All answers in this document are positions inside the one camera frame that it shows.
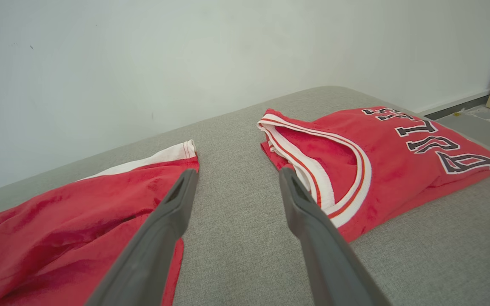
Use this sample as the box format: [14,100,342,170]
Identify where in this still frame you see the grey fabric sofa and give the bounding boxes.
[0,86,490,306]

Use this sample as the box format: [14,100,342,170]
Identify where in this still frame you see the red shorts with white hem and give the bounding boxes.
[0,139,200,306]

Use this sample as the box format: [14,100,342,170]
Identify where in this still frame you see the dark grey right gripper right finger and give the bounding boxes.
[279,166,392,306]

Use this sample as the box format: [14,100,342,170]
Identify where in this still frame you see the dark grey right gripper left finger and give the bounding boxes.
[85,168,199,306]

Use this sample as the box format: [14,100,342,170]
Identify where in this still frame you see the white baseboard with dark strip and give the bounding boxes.
[417,88,490,121]

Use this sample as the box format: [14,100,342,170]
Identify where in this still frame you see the red white basketball jersey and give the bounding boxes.
[257,106,490,244]

